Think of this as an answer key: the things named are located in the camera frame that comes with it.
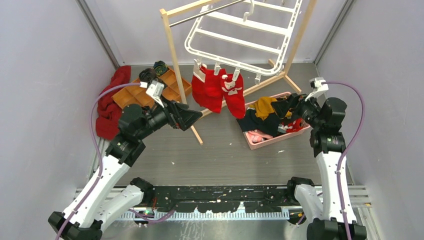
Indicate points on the red santa sock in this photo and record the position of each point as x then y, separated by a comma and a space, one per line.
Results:
197, 83
212, 87
294, 126
233, 94

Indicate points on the pink sock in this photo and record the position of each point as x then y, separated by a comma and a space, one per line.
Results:
257, 136

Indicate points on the mustard yellow sock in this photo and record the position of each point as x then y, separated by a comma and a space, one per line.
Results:
263, 107

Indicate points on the rolled dark sock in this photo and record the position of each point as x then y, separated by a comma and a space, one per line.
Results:
147, 75

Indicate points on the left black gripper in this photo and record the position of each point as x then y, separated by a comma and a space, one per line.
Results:
179, 115

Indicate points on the red cloth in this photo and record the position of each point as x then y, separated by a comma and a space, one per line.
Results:
106, 124

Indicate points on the pink plastic basket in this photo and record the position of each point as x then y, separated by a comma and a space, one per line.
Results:
282, 133

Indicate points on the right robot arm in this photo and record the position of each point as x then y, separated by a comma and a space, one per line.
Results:
331, 216

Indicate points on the black sock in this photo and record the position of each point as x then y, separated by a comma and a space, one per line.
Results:
251, 122

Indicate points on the rolled teal sock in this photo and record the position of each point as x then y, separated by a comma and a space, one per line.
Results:
160, 67

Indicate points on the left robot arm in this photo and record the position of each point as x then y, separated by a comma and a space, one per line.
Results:
90, 213

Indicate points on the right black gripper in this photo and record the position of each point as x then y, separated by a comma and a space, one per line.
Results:
282, 107

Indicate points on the wooden compartment tray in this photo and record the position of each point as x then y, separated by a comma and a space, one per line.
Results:
137, 95

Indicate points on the wooden drying rack frame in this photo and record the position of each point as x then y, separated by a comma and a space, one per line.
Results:
197, 10

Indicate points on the white plastic clip hanger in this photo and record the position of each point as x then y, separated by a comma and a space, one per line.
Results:
252, 35

